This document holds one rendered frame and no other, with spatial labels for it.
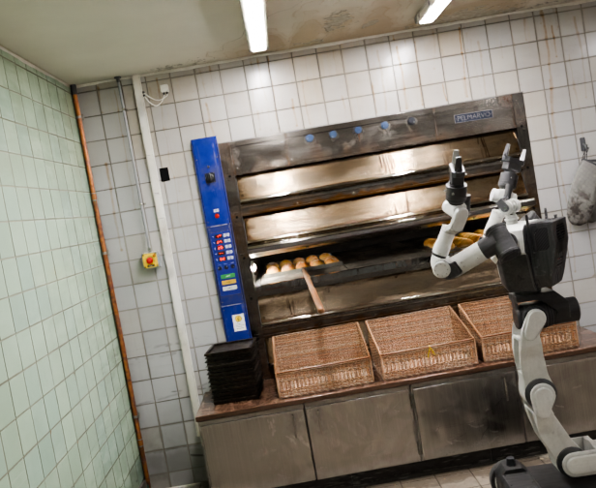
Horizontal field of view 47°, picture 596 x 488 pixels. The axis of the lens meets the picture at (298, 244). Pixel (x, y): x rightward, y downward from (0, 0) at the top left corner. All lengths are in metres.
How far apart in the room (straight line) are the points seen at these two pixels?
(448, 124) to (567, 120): 0.75
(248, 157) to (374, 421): 1.77
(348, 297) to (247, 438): 1.09
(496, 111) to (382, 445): 2.17
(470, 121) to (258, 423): 2.26
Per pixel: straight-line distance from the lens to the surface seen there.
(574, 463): 3.48
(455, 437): 4.13
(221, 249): 4.32
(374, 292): 4.41
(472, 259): 3.07
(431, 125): 4.48
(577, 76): 4.79
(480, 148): 4.53
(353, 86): 4.42
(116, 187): 4.45
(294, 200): 4.34
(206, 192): 4.32
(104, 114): 4.50
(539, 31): 4.75
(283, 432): 3.99
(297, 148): 4.36
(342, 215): 4.35
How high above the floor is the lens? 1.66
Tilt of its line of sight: 3 degrees down
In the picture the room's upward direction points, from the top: 10 degrees counter-clockwise
